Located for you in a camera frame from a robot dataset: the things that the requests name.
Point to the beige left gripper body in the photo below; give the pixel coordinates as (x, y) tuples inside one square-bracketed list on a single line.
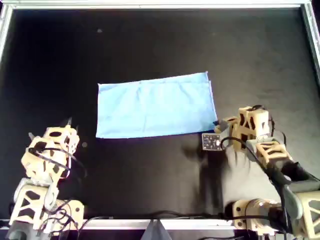
[(70, 140)]

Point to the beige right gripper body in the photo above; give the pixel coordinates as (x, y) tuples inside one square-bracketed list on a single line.
[(233, 130)]

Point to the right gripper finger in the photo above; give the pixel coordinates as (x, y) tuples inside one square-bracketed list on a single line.
[(221, 122), (220, 129)]

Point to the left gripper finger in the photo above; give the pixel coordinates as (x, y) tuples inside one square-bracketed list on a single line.
[(77, 129), (69, 123)]

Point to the light blue microfibre cloth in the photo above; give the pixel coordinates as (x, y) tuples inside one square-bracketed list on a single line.
[(155, 107)]

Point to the beige right robot arm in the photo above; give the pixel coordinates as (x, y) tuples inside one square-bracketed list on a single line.
[(268, 144)]

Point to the beige left robot arm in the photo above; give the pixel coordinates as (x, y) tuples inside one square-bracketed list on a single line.
[(75, 210)]

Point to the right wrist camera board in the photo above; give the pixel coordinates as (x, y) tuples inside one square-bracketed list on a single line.
[(211, 142)]

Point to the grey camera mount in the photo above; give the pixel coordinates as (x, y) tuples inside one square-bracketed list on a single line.
[(156, 231)]

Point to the aluminium table frame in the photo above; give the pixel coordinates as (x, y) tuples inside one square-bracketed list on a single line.
[(160, 4)]

